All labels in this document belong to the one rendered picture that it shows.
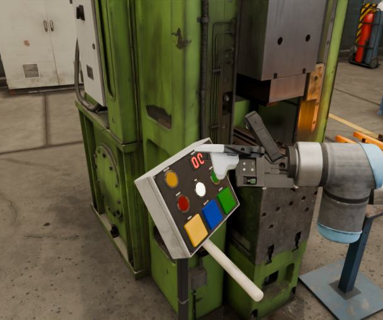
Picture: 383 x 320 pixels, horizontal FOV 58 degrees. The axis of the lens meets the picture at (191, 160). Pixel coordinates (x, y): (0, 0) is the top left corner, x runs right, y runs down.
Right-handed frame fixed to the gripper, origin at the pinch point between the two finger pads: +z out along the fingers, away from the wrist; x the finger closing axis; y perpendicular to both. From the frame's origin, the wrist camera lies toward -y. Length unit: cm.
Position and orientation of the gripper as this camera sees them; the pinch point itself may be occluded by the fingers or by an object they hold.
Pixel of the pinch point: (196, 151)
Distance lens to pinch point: 73.3
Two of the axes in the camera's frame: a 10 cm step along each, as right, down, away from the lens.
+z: -9.9, -0.2, 1.1
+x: 1.0, 1.2, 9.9
